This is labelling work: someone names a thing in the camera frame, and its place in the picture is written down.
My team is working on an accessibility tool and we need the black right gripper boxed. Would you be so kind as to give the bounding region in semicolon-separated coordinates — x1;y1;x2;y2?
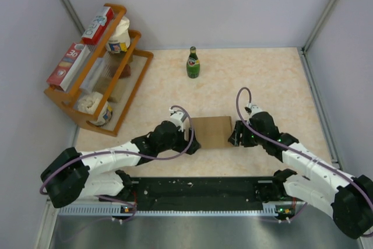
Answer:
228;120;266;147

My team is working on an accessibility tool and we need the brown cardboard box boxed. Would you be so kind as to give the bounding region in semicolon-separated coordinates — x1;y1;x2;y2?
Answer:
192;116;233;149

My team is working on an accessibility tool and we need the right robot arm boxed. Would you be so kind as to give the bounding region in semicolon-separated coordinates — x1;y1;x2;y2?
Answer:
228;111;372;239

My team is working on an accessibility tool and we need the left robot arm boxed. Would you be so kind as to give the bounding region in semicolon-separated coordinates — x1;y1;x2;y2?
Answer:
40;121;201;208

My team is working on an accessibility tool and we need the red white box lower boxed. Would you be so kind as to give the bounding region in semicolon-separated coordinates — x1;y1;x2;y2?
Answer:
46;43;90;92

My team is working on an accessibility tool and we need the red white box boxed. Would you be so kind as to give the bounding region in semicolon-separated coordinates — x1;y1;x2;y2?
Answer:
81;6;114;45
46;43;90;92

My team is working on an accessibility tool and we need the red white box upper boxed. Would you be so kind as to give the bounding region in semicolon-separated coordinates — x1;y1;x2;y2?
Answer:
81;6;114;45

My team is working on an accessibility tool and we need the green glass bottle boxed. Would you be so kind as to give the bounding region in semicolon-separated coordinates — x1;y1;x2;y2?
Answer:
186;46;200;79

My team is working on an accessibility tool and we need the orange wooden rack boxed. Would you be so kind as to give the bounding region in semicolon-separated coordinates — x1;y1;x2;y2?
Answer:
44;3;153;136

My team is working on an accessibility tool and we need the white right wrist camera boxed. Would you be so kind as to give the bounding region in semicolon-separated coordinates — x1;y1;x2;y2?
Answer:
245;102;263;118

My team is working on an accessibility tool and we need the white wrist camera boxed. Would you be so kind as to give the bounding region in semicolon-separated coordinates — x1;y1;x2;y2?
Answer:
169;107;192;132
245;102;263;118

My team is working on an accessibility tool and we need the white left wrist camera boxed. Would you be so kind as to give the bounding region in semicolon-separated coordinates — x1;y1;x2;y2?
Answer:
169;107;192;132

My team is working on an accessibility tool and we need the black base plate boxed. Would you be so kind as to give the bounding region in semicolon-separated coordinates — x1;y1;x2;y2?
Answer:
114;177;293;212

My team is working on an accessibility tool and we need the grey cable duct rail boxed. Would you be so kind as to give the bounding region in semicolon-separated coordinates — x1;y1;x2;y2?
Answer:
46;181;365;217

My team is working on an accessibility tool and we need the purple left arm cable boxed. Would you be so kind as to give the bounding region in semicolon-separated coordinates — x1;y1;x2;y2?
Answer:
39;105;195;223

